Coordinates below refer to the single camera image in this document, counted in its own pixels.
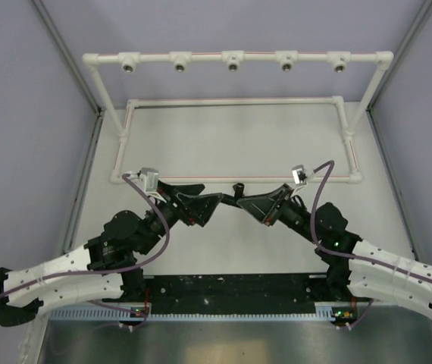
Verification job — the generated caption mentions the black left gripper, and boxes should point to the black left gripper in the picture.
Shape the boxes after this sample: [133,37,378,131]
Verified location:
[138,181,224,256]

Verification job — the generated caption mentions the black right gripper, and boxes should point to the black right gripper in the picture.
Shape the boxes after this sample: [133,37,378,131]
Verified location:
[238,184,321,244]

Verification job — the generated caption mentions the small black water faucet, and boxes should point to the small black water faucet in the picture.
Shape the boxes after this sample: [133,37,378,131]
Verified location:
[233,183,245,199]

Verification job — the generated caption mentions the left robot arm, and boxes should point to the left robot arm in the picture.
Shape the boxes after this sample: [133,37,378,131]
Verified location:
[0,174,242,327]

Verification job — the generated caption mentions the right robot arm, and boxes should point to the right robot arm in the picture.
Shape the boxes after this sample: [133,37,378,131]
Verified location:
[234,184,432,320]

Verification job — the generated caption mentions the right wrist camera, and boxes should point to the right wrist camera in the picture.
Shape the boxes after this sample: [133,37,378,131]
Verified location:
[291,165,308,188]

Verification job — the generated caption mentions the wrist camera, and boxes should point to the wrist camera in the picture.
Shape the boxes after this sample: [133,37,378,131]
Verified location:
[291,165,308,188]
[139,168,159,196]

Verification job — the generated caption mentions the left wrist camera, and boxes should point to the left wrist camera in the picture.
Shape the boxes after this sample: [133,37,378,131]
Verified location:
[139,168,159,196]

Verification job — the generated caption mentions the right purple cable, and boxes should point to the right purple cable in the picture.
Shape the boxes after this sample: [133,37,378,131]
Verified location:
[306,161,432,276]

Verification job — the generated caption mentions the purple cable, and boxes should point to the purple cable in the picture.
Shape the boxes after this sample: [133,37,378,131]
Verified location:
[0,173,171,314]
[306,161,432,276]

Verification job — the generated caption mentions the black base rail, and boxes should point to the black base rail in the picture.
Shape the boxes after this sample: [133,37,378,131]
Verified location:
[121,273,352,315]

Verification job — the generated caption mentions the grey slotted cable duct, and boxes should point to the grey slotted cable duct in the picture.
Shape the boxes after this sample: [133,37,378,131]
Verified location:
[49,305,356,325]

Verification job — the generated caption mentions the left aluminium frame post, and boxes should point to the left aluminium frame post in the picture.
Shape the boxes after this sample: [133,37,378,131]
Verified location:
[30,0,103,255]

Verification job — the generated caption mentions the aluminium frame post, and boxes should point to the aluminium frame post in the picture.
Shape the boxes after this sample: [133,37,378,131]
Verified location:
[30,0,103,255]
[369,1,432,263]

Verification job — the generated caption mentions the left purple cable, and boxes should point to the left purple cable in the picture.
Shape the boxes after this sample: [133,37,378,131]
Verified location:
[0,173,171,314]

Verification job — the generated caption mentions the right aluminium frame post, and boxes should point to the right aluminium frame post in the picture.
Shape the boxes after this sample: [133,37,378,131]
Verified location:
[369,1,432,263]

